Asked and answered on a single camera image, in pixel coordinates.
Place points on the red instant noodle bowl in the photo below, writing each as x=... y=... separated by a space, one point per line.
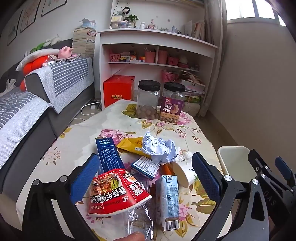
x=115 y=192

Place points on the window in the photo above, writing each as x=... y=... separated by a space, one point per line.
x=252 y=9

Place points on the small pink basket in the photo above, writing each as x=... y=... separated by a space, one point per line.
x=173 y=61

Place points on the purple label nut jar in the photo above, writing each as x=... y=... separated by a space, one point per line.
x=172 y=106

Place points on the small dark blue box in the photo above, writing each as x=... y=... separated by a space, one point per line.
x=144 y=166

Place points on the tall blue box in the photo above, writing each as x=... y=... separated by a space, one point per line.
x=108 y=153

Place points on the white round ornament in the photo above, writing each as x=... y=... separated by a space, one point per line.
x=183 y=59

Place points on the person's left hand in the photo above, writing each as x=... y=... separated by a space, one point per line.
x=135 y=236

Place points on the white plush toy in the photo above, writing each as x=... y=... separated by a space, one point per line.
x=52 y=39

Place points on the red cardboard box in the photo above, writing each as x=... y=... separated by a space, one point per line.
x=116 y=90

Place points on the pink plush pig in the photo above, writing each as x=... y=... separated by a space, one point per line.
x=64 y=52

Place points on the white bag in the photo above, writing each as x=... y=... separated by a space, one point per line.
x=192 y=109

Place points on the orange cushion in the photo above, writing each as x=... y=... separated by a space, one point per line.
x=32 y=66

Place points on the dark haired figurine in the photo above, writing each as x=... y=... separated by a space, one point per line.
x=123 y=11

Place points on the clear plastic wrapper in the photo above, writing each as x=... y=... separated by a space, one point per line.
x=138 y=220

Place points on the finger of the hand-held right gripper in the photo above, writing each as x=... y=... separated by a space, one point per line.
x=256 y=160
x=283 y=168

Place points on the grey sofa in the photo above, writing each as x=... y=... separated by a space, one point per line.
x=34 y=143

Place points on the light blue milk carton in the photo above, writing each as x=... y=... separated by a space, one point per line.
x=167 y=204

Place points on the striped sofa seat cover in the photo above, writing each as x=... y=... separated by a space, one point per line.
x=18 y=115

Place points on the green plush toy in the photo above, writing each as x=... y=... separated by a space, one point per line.
x=38 y=47

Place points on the yellow toy car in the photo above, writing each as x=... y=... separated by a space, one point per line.
x=124 y=58

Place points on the small green plant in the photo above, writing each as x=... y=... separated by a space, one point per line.
x=131 y=19

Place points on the white shelf unit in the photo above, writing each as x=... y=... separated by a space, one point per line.
x=161 y=38

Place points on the upright books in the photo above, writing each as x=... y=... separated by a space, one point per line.
x=196 y=30

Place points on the white paper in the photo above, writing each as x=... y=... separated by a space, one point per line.
x=157 y=146

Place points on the pink square basket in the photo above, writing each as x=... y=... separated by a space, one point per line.
x=115 y=57

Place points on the white tissue ball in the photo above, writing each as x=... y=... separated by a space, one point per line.
x=183 y=154

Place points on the orange wrapper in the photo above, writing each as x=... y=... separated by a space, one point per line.
x=167 y=169

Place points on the clear jar with black lid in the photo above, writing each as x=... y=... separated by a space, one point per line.
x=148 y=99

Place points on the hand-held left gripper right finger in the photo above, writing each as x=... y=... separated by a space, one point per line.
x=205 y=177

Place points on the white paper cup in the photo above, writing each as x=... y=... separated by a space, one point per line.
x=185 y=173

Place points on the white plastic bin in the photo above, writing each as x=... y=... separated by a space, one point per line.
x=233 y=162

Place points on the yellow snack packet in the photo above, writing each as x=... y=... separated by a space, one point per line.
x=130 y=146

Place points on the white pillow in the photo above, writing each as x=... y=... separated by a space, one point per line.
x=34 y=55

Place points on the large pink basket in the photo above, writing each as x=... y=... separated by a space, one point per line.
x=168 y=76

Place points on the beige curtain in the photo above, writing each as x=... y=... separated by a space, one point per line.
x=215 y=69

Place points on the stack of books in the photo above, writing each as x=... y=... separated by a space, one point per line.
x=83 y=44

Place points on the light blue box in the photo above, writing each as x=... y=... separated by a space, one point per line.
x=87 y=23

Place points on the floral tablecloth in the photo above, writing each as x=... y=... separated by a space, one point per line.
x=76 y=139

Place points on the green box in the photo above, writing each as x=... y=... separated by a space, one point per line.
x=193 y=99

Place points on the framed wall picture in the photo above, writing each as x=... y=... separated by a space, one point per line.
x=30 y=14
x=50 y=5
x=13 y=29

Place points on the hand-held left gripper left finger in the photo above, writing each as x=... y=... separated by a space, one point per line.
x=84 y=177

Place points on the stack of papers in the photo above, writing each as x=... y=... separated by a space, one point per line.
x=194 y=87

